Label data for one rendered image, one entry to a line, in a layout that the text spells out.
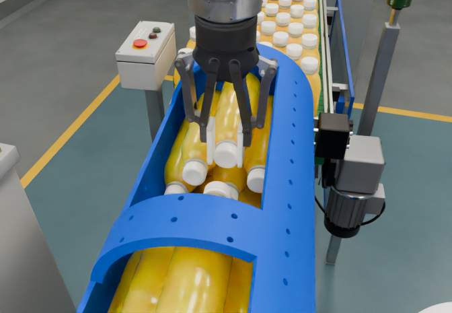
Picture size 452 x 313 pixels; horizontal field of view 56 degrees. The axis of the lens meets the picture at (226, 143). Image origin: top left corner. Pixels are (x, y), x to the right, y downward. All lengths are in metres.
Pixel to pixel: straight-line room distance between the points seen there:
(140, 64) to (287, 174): 0.61
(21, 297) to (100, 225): 0.97
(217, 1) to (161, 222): 0.25
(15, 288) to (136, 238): 0.74
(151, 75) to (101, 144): 1.54
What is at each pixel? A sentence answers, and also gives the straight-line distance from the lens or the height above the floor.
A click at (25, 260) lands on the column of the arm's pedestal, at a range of 1.19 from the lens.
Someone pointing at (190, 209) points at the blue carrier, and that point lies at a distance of 0.48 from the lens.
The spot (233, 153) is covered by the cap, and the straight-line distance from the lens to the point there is 0.63.
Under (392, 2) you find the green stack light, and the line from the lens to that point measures 1.25.
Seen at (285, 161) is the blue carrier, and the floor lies 1.20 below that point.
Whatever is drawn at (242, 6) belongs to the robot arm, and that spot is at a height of 1.42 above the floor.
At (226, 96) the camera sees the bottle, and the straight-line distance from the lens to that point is 0.73.
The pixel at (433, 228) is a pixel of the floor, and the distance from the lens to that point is 2.27.
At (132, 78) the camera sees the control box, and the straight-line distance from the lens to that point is 1.12.
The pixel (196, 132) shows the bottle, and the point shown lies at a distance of 0.72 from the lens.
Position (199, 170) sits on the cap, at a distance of 0.68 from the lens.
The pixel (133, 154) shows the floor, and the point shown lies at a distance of 2.48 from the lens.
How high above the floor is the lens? 1.59
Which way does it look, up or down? 40 degrees down
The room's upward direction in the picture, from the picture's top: straight up
